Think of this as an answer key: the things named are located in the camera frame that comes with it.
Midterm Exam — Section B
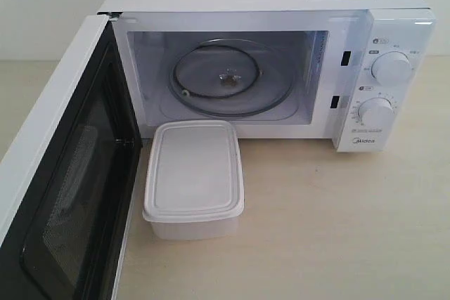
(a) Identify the white Midea microwave oven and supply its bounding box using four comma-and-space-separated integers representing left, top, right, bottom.
99, 0, 436, 152

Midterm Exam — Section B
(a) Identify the upper white control knob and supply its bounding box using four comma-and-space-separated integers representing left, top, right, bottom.
371, 51, 412, 86

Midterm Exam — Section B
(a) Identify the glass microwave turntable plate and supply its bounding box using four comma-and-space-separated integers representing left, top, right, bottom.
169, 39, 295, 118

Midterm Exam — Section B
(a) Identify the white microwave door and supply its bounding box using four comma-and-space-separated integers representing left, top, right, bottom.
1, 14, 142, 299

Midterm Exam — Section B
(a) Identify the lower white timer knob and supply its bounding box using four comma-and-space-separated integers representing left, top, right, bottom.
358, 98, 394, 128

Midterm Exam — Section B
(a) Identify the white lidded plastic container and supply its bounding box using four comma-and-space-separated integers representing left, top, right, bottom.
143, 120, 245, 240

